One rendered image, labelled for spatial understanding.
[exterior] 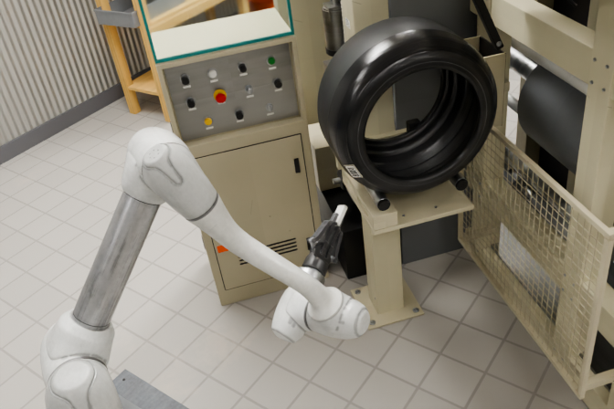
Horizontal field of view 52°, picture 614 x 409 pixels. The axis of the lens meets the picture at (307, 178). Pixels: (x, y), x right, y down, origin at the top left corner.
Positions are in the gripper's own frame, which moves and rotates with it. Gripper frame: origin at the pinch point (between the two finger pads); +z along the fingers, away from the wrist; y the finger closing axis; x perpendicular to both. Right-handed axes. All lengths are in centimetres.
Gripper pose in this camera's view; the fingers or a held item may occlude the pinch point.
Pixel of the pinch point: (338, 215)
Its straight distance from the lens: 194.7
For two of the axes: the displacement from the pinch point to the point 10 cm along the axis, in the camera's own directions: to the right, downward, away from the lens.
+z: 4.0, -8.0, 4.4
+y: 5.8, 6.0, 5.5
